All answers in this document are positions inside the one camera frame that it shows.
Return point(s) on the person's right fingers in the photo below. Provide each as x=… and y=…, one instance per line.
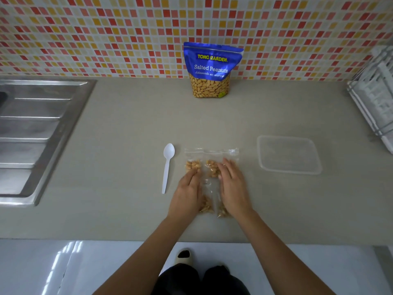
x=228, y=170

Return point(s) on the clear plastic zip bag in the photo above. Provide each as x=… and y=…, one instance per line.
x=211, y=155

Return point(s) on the white plastic spoon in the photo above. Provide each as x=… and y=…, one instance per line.
x=167, y=168

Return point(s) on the heap of loose peanuts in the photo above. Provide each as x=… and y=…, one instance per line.
x=193, y=165

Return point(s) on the black trousers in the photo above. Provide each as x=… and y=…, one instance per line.
x=199, y=281

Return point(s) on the person's left hand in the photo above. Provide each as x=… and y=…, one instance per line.
x=184, y=199

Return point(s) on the person's left forearm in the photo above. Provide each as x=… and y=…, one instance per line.
x=144, y=258

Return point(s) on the clear plastic container lid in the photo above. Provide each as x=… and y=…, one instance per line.
x=288, y=155

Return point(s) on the stainless steel sink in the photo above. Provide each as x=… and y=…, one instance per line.
x=33, y=135

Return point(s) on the blue peanut pouch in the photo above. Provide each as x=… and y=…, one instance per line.
x=211, y=67

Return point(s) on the beige and black shoe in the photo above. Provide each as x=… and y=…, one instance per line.
x=184, y=256

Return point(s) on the person's right forearm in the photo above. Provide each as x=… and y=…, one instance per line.
x=276, y=254

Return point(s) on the person's right hand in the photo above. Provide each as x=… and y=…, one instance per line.
x=235, y=193

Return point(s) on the person's left fingers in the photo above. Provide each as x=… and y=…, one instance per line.
x=193, y=176

